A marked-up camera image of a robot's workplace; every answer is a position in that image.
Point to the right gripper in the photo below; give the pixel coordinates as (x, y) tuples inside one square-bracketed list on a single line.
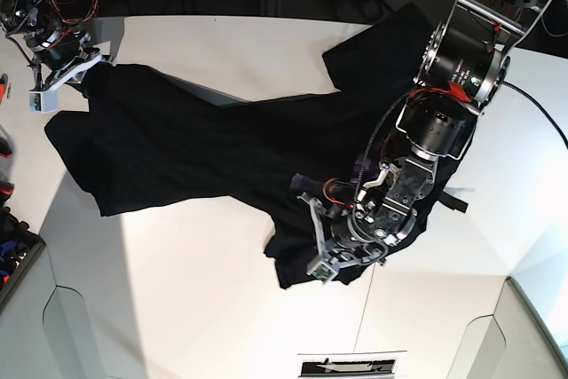
[(60, 58)]

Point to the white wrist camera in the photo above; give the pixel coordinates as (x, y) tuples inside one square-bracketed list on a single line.
[(43, 101), (322, 269)]

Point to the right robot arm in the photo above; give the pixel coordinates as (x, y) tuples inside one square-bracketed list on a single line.
[(21, 17)]

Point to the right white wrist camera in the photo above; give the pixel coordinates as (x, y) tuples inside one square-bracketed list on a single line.
[(43, 101)]

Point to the printed paper sheet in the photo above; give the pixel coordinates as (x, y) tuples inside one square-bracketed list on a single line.
[(382, 364)]

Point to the orange black tool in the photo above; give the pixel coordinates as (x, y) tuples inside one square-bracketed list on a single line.
[(4, 87)]

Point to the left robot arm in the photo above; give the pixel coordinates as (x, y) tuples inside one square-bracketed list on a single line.
[(463, 66)]

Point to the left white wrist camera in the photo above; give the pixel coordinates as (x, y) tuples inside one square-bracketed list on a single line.
[(322, 269)]

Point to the black graphic t-shirt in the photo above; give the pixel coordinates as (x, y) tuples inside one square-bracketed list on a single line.
[(146, 142)]

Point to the black tape strip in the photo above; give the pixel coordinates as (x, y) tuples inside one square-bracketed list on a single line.
[(452, 202)]

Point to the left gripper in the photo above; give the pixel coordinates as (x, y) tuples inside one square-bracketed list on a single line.
[(360, 233)]

